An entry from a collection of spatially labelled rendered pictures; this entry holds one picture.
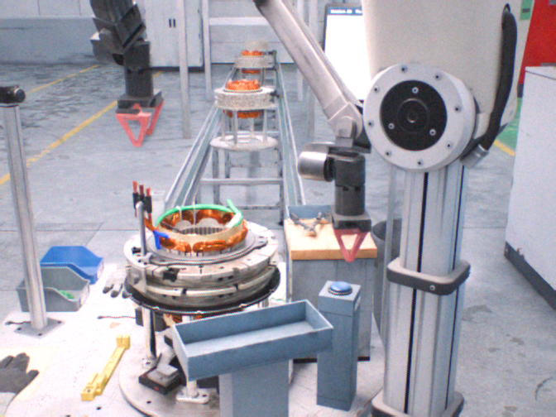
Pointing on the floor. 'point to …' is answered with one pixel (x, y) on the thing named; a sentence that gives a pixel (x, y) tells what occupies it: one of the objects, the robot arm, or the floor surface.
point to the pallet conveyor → (187, 194)
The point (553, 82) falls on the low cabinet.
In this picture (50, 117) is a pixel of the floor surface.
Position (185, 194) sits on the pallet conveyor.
